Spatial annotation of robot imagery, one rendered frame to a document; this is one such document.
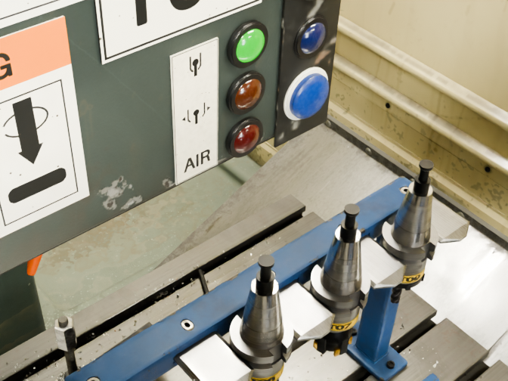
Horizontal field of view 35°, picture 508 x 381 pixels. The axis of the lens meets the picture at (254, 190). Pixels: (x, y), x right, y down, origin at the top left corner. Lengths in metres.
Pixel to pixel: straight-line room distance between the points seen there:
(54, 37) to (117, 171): 0.09
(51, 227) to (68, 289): 1.29
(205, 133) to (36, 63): 0.12
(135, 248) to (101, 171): 1.36
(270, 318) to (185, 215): 1.10
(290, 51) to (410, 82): 1.01
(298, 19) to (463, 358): 0.85
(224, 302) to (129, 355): 0.11
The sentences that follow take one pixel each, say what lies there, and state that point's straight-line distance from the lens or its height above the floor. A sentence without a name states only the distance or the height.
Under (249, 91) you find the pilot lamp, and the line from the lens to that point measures 0.45.
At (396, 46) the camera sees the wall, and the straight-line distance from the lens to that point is 1.47.
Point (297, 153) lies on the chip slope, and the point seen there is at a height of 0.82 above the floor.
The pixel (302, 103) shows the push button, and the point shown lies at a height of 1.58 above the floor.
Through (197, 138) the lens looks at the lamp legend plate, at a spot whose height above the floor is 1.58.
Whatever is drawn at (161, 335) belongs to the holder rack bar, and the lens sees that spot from 0.80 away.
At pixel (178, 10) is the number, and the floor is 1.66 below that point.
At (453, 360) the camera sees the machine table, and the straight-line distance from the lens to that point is 1.24.
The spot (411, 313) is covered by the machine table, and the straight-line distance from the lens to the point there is 1.28.
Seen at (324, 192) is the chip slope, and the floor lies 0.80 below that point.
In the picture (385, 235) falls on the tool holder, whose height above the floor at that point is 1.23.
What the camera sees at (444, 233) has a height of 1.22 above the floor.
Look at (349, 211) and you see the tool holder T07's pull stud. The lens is 0.78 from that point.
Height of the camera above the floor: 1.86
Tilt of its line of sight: 42 degrees down
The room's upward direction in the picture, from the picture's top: 3 degrees clockwise
